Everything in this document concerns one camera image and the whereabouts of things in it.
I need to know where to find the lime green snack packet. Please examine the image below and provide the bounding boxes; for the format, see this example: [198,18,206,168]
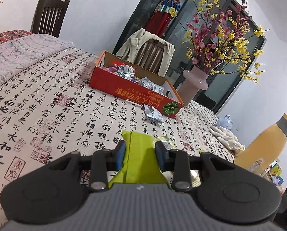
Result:
[108,130,167,187]

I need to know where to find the white work gloves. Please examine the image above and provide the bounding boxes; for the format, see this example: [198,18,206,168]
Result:
[210,126,245,157]

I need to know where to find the silver white snack packet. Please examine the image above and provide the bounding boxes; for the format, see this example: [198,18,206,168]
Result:
[141,104,165,124]

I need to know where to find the blue white plastic bag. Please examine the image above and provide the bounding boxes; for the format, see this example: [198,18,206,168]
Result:
[216,115,232,131]

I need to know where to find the yellow bottle with grey cap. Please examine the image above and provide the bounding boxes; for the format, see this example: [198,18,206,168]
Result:
[234,113,287,175]

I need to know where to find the calligraphy print tablecloth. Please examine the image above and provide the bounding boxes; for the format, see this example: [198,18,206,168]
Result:
[0,45,236,231]

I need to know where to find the pink glass vase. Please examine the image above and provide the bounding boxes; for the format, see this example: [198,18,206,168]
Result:
[177,65,208,106]

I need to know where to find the orange cardboard snack box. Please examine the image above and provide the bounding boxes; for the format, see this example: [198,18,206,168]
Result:
[88,51,184,118]

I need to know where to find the wooden chair with jacket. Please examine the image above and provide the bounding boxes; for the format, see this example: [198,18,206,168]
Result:
[134,39,165,74]

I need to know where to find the beige jacket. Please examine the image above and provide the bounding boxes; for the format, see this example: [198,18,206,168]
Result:
[116,29,175,77]

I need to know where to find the yellow and red flower branches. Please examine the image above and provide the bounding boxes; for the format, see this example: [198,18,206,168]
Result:
[181,0,266,83]

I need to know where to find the dark framed glass door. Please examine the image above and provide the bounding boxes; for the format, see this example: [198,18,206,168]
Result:
[114,0,265,112]

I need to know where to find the grey patterned folded cloth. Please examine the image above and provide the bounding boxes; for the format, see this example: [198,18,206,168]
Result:
[0,34,73,87]

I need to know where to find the red hanging tassel decoration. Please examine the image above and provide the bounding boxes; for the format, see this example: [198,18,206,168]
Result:
[144,0,181,37]

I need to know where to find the dark wooden chair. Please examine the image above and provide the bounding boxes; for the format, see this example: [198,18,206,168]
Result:
[30,0,70,38]

